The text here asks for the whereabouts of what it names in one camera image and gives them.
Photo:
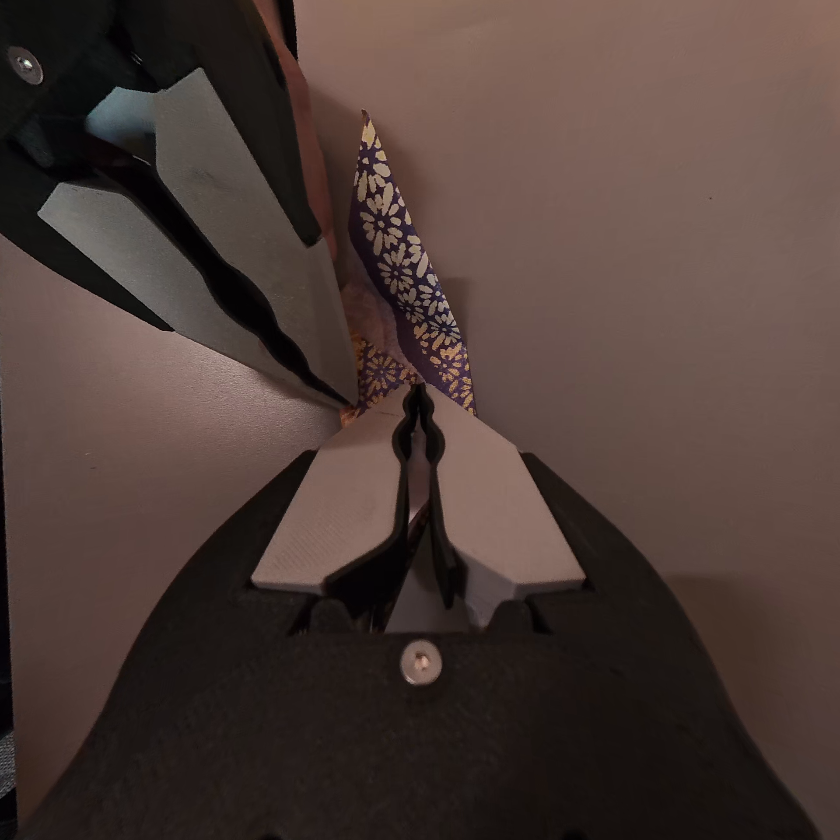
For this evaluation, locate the blue floral origami paper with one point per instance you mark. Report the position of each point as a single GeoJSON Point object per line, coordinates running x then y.
{"type": "Point", "coordinates": [400, 262]}

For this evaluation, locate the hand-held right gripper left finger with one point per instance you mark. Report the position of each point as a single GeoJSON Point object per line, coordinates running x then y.
{"type": "Point", "coordinates": [328, 518]}

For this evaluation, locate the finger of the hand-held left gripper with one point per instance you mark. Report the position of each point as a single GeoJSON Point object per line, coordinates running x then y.
{"type": "Point", "coordinates": [144, 262]}
{"type": "Point", "coordinates": [229, 197]}

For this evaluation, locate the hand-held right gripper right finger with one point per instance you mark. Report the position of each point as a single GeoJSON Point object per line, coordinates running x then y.
{"type": "Point", "coordinates": [499, 518]}

